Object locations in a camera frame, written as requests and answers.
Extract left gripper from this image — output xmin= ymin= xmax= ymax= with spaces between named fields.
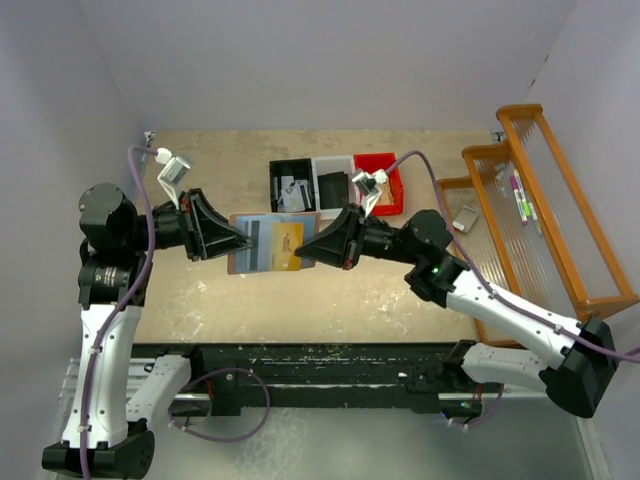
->
xmin=124 ymin=187 xmax=254 ymax=260

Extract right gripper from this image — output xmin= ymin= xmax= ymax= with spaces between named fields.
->
xmin=297 ymin=200 xmax=423 ymax=268

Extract black stripe credit card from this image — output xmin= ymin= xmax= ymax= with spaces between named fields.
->
xmin=236 ymin=215 xmax=281 ymax=274

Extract pink leather card holder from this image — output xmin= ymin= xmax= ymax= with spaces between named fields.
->
xmin=227 ymin=212 xmax=320 ymax=275

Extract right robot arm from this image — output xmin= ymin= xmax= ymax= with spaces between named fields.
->
xmin=295 ymin=205 xmax=619 ymax=418

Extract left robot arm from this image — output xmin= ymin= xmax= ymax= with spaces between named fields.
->
xmin=42 ymin=183 xmax=252 ymax=479

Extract grey cards in black bin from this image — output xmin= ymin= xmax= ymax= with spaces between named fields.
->
xmin=274 ymin=175 xmax=314 ymax=213

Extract orange cards in red bin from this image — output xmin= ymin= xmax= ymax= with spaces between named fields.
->
xmin=377 ymin=183 xmax=395 ymax=207

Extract black wallet in bin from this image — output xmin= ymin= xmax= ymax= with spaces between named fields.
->
xmin=318 ymin=171 xmax=349 ymax=210

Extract black plastic bin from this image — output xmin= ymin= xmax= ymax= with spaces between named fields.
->
xmin=269 ymin=158 xmax=318 ymax=213

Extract red plastic bin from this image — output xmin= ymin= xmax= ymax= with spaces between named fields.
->
xmin=354 ymin=152 xmax=404 ymax=216

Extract small grey red box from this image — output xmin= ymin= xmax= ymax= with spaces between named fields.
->
xmin=452 ymin=205 xmax=478 ymax=234

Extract orange wooden tiered rack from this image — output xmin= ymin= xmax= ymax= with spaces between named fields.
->
xmin=438 ymin=104 xmax=639 ymax=321

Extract purple marker pen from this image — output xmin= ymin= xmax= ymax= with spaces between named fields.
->
xmin=509 ymin=174 xmax=528 ymax=225

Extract green marker pen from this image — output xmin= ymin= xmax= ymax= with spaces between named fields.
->
xmin=524 ymin=198 xmax=543 ymax=236

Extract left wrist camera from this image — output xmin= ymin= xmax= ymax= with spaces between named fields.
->
xmin=155 ymin=147 xmax=193 ymax=208

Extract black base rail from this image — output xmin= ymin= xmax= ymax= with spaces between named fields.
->
xmin=87 ymin=342 xmax=561 ymax=416

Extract aluminium frame rail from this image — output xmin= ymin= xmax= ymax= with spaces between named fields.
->
xmin=59 ymin=358 xmax=545 ymax=400

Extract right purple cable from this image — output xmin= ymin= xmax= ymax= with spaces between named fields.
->
xmin=384 ymin=150 xmax=640 ymax=429

